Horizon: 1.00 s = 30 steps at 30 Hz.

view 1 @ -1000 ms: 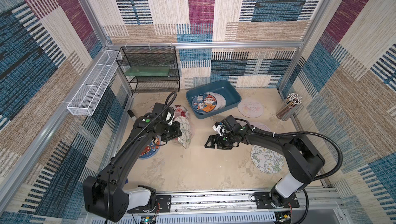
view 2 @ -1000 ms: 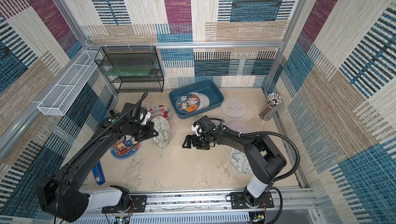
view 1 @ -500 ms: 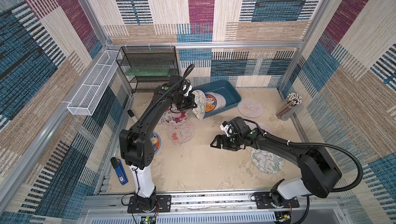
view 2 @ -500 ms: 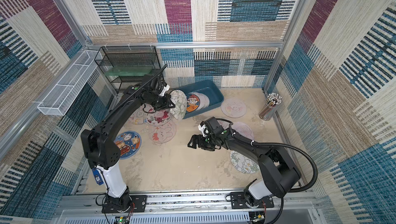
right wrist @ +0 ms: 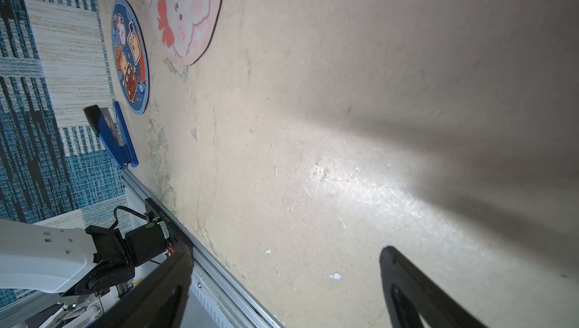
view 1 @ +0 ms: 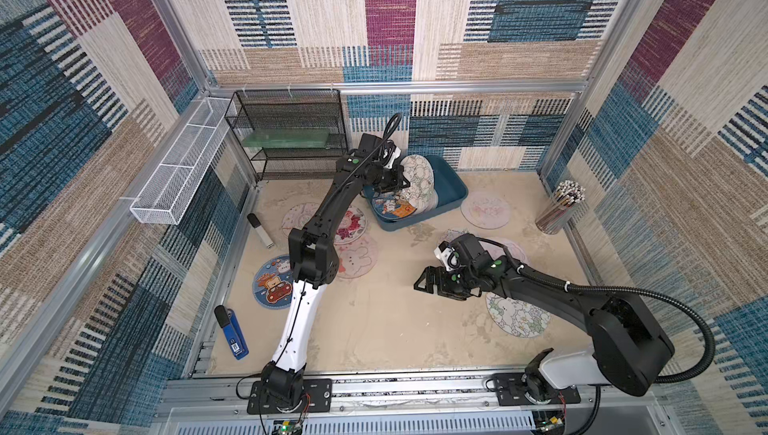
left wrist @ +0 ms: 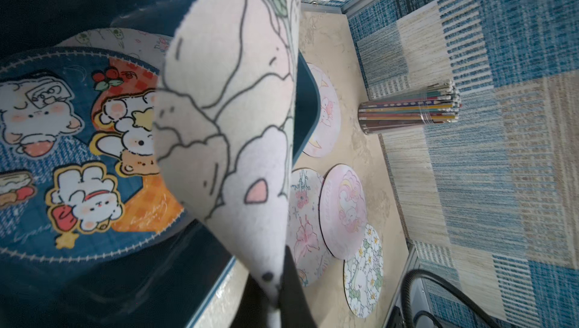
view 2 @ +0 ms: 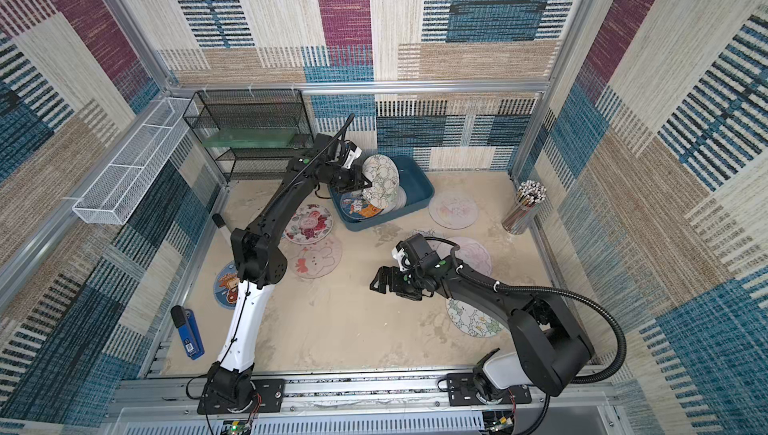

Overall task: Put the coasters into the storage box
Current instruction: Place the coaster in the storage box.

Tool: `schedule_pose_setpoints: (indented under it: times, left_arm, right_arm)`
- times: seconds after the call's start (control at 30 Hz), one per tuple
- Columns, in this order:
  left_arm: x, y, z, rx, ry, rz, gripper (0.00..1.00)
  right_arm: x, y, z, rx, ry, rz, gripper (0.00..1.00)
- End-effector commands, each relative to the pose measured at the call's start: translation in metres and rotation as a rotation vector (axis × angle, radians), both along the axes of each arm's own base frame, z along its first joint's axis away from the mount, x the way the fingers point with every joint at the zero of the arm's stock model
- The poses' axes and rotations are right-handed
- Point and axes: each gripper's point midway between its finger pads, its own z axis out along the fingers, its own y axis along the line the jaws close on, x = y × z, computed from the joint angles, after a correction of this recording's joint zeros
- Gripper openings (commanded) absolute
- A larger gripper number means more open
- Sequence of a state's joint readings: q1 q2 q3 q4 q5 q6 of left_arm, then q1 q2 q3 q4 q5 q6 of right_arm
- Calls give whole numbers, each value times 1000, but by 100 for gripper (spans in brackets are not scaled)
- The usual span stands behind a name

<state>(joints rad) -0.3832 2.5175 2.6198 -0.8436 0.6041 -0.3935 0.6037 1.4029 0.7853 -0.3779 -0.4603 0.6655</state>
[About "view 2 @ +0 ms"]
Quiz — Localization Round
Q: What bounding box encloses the blue cartoon animals coaster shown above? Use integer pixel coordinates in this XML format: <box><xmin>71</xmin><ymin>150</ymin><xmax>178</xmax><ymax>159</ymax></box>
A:
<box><xmin>339</xmin><ymin>192</ymin><xmax>382</xmax><ymax>221</ymax></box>

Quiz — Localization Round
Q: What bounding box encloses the green peony outline coaster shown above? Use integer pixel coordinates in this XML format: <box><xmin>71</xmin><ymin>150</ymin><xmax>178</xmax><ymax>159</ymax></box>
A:
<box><xmin>362</xmin><ymin>155</ymin><xmax>400</xmax><ymax>210</ymax></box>

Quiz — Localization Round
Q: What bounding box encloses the white bear flower coaster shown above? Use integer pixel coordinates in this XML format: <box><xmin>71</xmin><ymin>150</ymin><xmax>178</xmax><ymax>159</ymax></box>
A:
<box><xmin>390</xmin><ymin>186</ymin><xmax>407</xmax><ymax>211</ymax></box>

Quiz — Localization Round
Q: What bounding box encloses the pink checkered sheep coaster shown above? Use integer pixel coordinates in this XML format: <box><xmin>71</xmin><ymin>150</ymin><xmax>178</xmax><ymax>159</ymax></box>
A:
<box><xmin>287</xmin><ymin>235</ymin><xmax>343</xmax><ymax>280</ymax></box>

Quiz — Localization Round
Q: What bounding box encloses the white pink butterfly coaster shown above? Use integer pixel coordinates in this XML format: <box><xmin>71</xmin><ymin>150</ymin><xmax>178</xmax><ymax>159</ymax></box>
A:
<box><xmin>412</xmin><ymin>229</ymin><xmax>443</xmax><ymax>244</ymax></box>

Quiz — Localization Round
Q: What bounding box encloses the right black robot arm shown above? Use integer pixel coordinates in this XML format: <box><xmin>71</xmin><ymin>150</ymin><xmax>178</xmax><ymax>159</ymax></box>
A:
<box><xmin>370</xmin><ymin>234</ymin><xmax>628</xmax><ymax>404</ymax></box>

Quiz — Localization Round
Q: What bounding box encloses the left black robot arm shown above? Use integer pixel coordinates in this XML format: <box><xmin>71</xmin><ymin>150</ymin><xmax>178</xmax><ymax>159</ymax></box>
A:
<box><xmin>197</xmin><ymin>114</ymin><xmax>371</xmax><ymax>416</ymax></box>

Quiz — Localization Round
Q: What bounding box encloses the teal plastic storage box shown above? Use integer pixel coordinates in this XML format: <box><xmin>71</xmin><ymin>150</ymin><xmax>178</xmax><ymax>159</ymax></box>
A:
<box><xmin>330</xmin><ymin>156</ymin><xmax>435</xmax><ymax>232</ymax></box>

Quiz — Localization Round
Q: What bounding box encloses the red rose floral coaster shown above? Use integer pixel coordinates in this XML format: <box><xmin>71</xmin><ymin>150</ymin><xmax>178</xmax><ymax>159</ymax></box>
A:
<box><xmin>283</xmin><ymin>204</ymin><xmax>333</xmax><ymax>245</ymax></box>

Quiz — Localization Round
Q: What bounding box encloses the pink bunny coaster right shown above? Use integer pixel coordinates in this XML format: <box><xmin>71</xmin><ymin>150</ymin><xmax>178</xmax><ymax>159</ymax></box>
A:
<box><xmin>449</xmin><ymin>237</ymin><xmax>492</xmax><ymax>276</ymax></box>

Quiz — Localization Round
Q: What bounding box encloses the white green floral coaster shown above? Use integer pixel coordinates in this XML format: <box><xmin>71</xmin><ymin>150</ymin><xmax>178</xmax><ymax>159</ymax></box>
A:
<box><xmin>446</xmin><ymin>299</ymin><xmax>504</xmax><ymax>338</ymax></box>

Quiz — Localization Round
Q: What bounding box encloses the pink cartoon coaster far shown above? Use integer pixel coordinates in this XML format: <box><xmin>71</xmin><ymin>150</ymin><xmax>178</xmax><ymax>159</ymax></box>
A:
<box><xmin>428</xmin><ymin>191</ymin><xmax>479</xmax><ymax>230</ymax></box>

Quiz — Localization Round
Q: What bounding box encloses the cup of patterned sticks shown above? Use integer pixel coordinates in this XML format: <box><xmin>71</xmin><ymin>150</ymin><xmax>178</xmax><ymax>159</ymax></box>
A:
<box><xmin>502</xmin><ymin>180</ymin><xmax>547</xmax><ymax>235</ymax></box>

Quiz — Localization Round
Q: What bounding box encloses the white black marker pen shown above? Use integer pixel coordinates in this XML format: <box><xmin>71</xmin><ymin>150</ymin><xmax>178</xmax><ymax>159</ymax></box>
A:
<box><xmin>212</xmin><ymin>213</ymin><xmax>231</xmax><ymax>237</ymax></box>

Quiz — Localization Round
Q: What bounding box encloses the blue red car coaster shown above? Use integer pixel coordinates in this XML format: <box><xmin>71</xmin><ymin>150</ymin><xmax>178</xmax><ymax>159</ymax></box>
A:
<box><xmin>213</xmin><ymin>261</ymin><xmax>240</xmax><ymax>310</ymax></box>

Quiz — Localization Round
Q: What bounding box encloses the blue black stapler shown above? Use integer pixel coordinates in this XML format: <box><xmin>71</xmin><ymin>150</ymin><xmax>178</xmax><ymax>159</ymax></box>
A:
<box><xmin>170</xmin><ymin>305</ymin><xmax>205</xmax><ymax>360</ymax></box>

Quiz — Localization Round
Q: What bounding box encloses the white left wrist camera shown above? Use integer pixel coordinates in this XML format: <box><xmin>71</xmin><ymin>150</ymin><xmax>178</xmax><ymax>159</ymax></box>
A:
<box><xmin>340</xmin><ymin>143</ymin><xmax>362</xmax><ymax>170</ymax></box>

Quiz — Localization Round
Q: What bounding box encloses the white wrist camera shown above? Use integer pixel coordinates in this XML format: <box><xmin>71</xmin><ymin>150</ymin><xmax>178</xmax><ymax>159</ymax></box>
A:
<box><xmin>392</xmin><ymin>247</ymin><xmax>413</xmax><ymax>273</ymax></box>
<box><xmin>340</xmin><ymin>143</ymin><xmax>362</xmax><ymax>170</ymax></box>

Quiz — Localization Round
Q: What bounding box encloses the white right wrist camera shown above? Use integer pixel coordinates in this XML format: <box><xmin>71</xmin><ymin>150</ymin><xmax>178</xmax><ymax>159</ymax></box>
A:
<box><xmin>392</xmin><ymin>247</ymin><xmax>413</xmax><ymax>273</ymax></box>

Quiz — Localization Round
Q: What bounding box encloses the black wire mesh shelf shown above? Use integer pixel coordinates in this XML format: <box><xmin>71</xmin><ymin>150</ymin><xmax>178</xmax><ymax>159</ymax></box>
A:
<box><xmin>182</xmin><ymin>89</ymin><xmax>316</xmax><ymax>182</ymax></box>

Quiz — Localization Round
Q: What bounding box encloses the aluminium front rail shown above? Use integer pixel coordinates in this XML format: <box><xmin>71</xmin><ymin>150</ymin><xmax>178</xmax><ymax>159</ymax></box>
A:
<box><xmin>101</xmin><ymin>365</ymin><xmax>619</xmax><ymax>418</ymax></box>

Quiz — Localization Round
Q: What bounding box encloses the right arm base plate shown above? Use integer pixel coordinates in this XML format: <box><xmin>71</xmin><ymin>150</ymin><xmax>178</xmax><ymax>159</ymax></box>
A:
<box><xmin>438</xmin><ymin>372</ymin><xmax>532</xmax><ymax>407</ymax></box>

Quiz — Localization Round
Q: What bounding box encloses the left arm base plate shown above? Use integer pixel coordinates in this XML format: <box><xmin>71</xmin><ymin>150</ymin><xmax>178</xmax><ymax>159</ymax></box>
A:
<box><xmin>197</xmin><ymin>379</ymin><xmax>286</xmax><ymax>416</ymax></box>

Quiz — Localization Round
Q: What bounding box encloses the white wire mesh basket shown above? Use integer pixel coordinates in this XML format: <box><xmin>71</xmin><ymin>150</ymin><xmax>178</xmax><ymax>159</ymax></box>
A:
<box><xmin>72</xmin><ymin>97</ymin><xmax>190</xmax><ymax>226</ymax></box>

